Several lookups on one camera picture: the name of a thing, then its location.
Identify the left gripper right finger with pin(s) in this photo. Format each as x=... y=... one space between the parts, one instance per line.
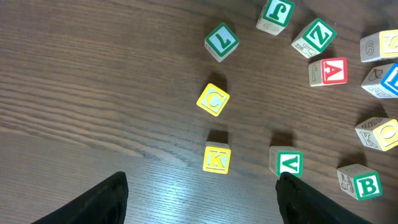
x=299 y=203

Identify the blue L block left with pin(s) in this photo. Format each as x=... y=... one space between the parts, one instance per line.
x=381 y=81

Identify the yellow block top middle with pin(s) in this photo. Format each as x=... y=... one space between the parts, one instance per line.
x=379 y=46

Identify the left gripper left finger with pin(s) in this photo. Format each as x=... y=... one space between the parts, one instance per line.
x=104 y=203

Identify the red A block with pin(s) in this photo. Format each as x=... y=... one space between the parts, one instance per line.
x=329 y=71

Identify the green J block far left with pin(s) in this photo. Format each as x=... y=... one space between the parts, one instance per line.
x=275 y=16

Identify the yellow K block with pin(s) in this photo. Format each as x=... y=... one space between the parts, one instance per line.
x=217 y=157

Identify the green B block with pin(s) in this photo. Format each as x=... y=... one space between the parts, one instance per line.
x=360 y=182

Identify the green L block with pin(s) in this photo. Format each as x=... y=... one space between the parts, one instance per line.
x=221 y=42

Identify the green V block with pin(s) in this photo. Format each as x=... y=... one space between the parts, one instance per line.
x=285 y=159

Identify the green Z block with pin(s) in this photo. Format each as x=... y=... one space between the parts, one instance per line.
x=314 y=38

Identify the yellow block centre left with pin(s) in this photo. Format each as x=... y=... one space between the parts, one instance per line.
x=378 y=133

